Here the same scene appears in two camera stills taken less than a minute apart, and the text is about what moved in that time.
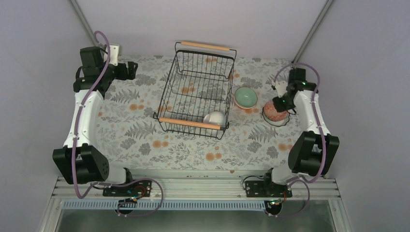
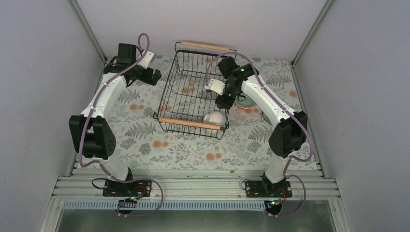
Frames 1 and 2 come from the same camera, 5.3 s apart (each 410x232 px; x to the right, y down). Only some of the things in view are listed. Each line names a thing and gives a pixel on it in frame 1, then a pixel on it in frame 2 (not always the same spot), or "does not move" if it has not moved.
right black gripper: (279, 106) -> (225, 104)
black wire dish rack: (195, 100) does not move
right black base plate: (263, 188) does not move
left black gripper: (131, 71) -> (147, 79)
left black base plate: (140, 189) does not move
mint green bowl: (245, 97) does not move
